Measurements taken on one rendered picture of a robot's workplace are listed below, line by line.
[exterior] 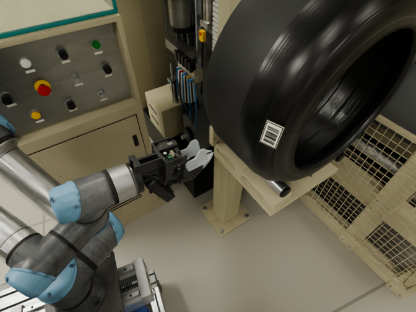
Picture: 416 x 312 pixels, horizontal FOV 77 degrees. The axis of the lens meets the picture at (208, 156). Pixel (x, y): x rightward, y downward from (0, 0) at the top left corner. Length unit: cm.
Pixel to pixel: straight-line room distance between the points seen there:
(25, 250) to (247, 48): 60
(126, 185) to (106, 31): 72
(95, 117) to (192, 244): 99
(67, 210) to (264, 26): 52
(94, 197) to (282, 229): 149
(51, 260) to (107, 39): 81
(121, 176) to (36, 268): 23
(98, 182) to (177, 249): 127
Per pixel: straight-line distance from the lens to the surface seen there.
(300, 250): 184
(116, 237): 84
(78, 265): 81
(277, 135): 58
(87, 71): 117
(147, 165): 55
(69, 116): 125
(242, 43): 62
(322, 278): 182
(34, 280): 62
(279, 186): 89
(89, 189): 54
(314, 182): 109
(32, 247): 63
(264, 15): 63
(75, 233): 62
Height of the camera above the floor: 163
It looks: 49 degrees down
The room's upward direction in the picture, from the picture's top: straight up
